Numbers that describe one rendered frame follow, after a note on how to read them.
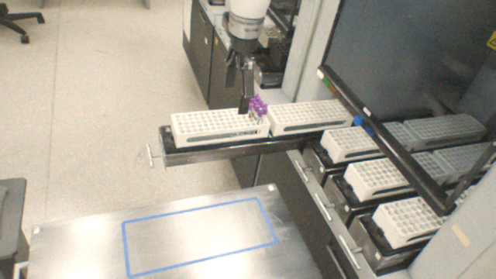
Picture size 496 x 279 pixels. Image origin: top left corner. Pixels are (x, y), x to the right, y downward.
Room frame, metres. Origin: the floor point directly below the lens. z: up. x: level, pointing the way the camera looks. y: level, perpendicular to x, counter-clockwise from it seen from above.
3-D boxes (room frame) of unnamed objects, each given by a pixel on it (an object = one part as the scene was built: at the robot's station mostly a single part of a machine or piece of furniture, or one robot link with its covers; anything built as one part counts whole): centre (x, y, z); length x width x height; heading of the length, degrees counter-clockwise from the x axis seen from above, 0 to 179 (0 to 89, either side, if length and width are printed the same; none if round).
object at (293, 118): (1.03, -0.19, 0.83); 0.30 x 0.10 x 0.06; 116
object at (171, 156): (0.95, -0.03, 0.78); 0.73 x 0.14 x 0.09; 116
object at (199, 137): (0.89, 0.10, 0.83); 0.30 x 0.10 x 0.06; 116
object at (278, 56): (1.41, -0.05, 0.85); 0.12 x 0.02 x 0.06; 26
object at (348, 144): (0.95, -0.38, 0.83); 0.30 x 0.10 x 0.06; 116
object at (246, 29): (0.90, 0.06, 1.18); 0.09 x 0.09 x 0.06
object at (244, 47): (0.90, 0.06, 1.10); 0.08 x 0.07 x 0.09; 26
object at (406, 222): (0.68, -0.52, 0.83); 0.30 x 0.10 x 0.06; 116
